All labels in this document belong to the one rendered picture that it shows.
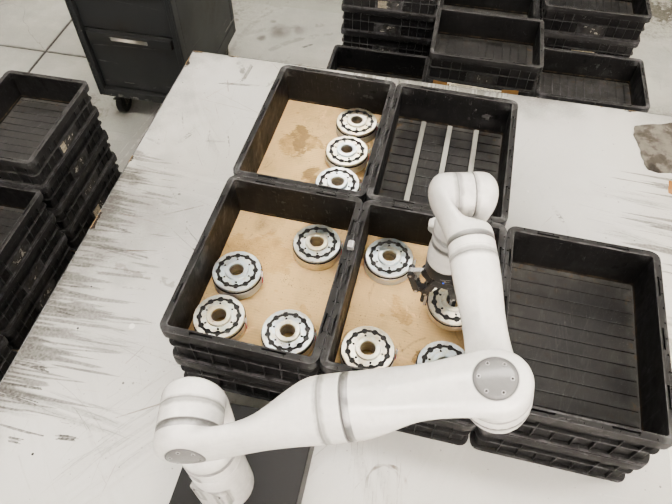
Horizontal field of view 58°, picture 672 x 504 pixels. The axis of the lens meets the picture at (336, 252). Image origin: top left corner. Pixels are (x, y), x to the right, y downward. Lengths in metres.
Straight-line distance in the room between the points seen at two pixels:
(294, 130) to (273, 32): 1.89
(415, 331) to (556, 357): 0.28
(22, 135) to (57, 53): 1.30
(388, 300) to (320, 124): 0.55
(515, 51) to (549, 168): 0.86
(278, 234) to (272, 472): 0.51
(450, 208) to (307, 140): 0.71
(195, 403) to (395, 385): 0.27
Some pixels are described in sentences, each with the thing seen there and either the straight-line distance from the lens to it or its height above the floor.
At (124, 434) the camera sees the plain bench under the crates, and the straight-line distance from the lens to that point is 1.33.
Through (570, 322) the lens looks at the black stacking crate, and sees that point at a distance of 1.31.
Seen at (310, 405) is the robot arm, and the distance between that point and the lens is 0.79.
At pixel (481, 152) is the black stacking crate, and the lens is 1.57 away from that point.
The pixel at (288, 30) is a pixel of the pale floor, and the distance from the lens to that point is 3.44.
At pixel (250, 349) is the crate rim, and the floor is 0.93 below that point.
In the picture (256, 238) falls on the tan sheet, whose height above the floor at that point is 0.83.
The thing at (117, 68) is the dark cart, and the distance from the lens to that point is 2.86.
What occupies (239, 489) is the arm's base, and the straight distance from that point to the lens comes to 1.09.
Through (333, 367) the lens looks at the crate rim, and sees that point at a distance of 1.06.
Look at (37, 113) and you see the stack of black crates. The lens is 2.37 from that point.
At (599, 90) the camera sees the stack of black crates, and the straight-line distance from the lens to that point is 2.64.
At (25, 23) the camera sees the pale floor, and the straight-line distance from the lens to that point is 3.85.
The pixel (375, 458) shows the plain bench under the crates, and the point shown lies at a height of 0.70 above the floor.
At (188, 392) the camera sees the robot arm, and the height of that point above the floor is 1.11.
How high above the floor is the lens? 1.89
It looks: 53 degrees down
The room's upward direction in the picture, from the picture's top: 1 degrees clockwise
